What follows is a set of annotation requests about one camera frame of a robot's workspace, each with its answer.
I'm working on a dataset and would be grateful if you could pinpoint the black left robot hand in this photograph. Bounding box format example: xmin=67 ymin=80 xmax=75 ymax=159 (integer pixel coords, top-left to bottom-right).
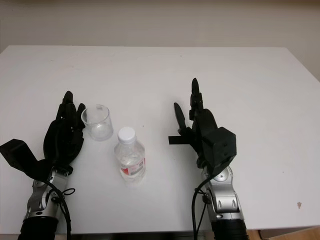
xmin=42 ymin=90 xmax=87 ymax=175

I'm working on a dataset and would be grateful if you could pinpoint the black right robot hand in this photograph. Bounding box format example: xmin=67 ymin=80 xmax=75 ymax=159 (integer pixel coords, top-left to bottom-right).
xmin=173 ymin=77 xmax=218 ymax=169

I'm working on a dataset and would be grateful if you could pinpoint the clear plastic cup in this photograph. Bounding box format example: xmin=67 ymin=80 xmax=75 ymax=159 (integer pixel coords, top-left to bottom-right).
xmin=80 ymin=104 xmax=114 ymax=142

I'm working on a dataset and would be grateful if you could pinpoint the clear water bottle white cap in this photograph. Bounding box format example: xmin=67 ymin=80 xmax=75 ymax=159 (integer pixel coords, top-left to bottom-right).
xmin=114 ymin=126 xmax=146 ymax=186

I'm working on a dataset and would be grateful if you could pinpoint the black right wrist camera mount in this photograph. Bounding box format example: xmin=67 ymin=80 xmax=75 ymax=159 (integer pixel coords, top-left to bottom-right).
xmin=201 ymin=126 xmax=237 ymax=174

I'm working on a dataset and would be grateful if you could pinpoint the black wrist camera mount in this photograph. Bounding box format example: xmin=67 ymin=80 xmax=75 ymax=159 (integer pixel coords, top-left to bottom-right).
xmin=0 ymin=138 xmax=54 ymax=180
xmin=201 ymin=126 xmax=237 ymax=174

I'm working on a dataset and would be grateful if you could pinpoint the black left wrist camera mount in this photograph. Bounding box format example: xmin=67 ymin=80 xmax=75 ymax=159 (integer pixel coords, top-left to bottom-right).
xmin=0 ymin=138 xmax=54 ymax=180

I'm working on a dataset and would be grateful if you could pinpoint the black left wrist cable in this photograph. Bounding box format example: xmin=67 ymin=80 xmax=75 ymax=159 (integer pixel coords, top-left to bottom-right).
xmin=46 ymin=181 xmax=76 ymax=240

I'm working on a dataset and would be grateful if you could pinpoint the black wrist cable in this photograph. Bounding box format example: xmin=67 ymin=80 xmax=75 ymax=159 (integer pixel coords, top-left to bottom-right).
xmin=191 ymin=171 xmax=213 ymax=240
xmin=46 ymin=181 xmax=76 ymax=240

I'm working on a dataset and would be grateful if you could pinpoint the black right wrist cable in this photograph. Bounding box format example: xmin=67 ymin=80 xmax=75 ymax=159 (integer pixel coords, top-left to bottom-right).
xmin=191 ymin=171 xmax=213 ymax=240

